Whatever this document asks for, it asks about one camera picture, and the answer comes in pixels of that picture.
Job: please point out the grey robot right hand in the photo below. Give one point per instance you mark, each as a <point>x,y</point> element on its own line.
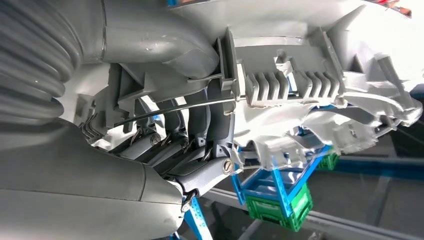
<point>66,182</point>

